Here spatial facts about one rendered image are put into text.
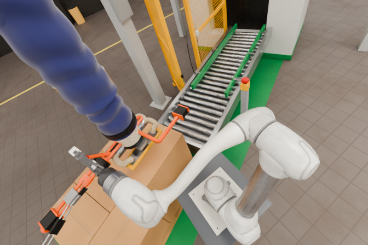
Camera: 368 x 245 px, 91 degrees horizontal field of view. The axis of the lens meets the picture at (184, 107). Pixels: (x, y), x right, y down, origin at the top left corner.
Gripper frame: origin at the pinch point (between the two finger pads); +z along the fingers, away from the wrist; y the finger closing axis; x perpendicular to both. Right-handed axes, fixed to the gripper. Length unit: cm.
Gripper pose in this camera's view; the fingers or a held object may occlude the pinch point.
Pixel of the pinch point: (83, 157)
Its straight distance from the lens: 92.8
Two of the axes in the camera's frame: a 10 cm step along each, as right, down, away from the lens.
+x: 5.4, -7.1, 4.6
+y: 2.1, 6.4, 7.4
